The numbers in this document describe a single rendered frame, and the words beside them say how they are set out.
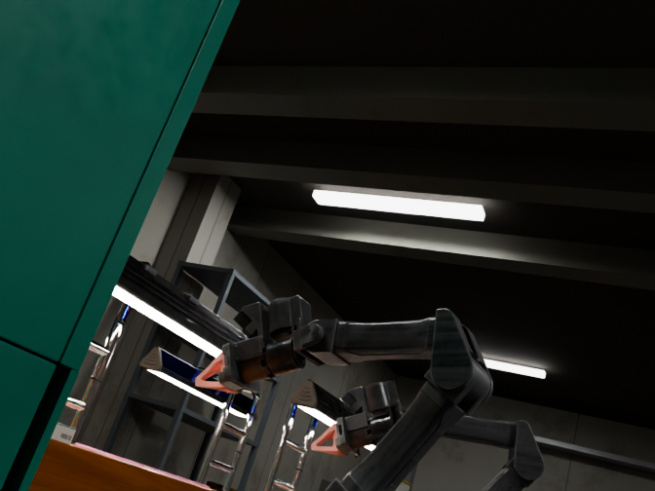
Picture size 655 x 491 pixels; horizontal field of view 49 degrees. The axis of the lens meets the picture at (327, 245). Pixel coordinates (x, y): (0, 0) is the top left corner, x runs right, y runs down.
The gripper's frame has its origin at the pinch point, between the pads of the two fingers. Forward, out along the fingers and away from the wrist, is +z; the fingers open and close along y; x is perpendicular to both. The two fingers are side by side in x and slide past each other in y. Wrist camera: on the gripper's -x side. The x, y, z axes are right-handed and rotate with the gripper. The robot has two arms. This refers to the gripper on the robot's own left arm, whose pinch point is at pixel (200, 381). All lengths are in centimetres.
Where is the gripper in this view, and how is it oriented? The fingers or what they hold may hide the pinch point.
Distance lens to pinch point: 131.6
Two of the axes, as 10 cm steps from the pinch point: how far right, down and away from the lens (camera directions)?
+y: -4.0, -4.2, -8.1
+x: 1.3, 8.6, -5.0
